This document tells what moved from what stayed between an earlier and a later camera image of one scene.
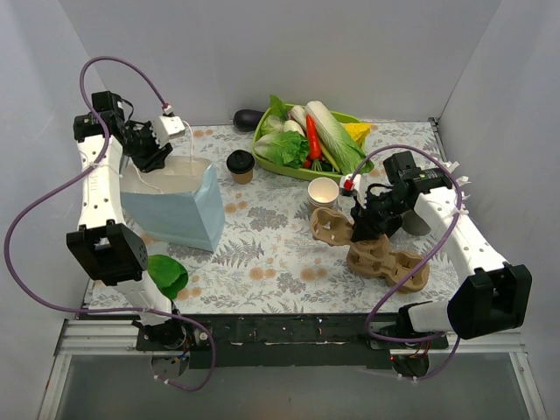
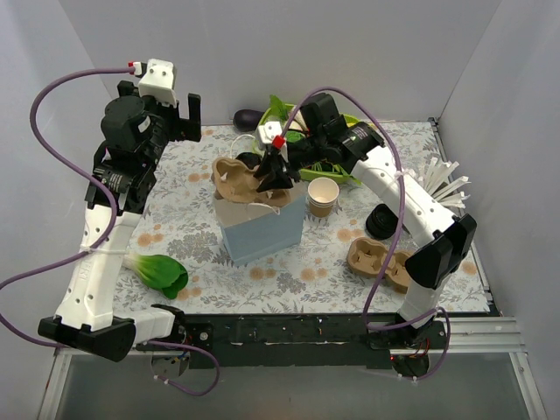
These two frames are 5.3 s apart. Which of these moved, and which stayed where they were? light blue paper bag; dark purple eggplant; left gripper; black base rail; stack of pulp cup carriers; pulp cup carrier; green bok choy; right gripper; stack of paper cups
Moved: right gripper; pulp cup carrier; left gripper; light blue paper bag
Stayed: black base rail; stack of paper cups; green bok choy; dark purple eggplant; stack of pulp cup carriers
